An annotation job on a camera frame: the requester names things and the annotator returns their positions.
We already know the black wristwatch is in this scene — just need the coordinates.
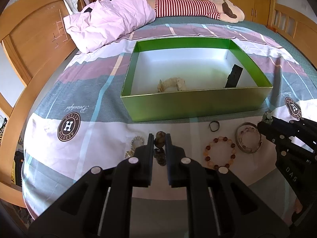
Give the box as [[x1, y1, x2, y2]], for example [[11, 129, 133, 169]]
[[224, 64, 243, 89]]

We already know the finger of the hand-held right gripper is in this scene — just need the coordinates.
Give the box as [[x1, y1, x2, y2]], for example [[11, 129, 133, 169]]
[[258, 121, 293, 144], [269, 116, 306, 131]]

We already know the green cardboard box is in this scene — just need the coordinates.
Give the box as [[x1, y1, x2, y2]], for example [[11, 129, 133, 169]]
[[120, 38, 273, 122]]

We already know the pink pillow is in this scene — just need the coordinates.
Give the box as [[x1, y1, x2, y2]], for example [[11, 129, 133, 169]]
[[63, 0, 157, 54]]

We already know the dark clothing pile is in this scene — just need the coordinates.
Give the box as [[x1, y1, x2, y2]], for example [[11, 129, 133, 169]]
[[13, 149, 26, 187]]

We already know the pink bead bracelet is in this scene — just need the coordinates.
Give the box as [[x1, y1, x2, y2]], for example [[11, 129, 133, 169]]
[[239, 126, 261, 152]]

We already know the printed bedsheet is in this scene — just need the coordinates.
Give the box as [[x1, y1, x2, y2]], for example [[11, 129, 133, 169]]
[[21, 17, 317, 221]]

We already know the person's right hand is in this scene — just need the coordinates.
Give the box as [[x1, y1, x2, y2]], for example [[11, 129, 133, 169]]
[[294, 198, 307, 214]]

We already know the silver bangle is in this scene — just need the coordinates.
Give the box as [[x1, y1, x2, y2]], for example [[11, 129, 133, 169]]
[[235, 122, 263, 154]]

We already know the cream bracelet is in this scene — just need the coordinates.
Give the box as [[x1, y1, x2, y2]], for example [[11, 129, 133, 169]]
[[156, 77, 188, 94]]

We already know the wooden headboard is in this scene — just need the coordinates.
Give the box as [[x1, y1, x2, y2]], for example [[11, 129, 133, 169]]
[[0, 0, 83, 204]]

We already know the striped plush toy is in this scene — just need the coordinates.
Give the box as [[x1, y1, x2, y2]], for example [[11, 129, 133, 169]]
[[145, 0, 245, 24]]

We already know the orange bead bracelet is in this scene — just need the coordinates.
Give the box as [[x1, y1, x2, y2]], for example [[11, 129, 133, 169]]
[[203, 135, 237, 170]]

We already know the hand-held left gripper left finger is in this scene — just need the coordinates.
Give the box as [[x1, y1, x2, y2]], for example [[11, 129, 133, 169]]
[[28, 133, 154, 238]]

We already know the dark bead bracelet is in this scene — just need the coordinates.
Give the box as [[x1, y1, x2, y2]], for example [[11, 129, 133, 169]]
[[154, 131, 167, 166]]

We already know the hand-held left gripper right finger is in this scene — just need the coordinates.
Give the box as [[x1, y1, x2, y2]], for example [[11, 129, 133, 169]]
[[165, 134, 290, 238]]

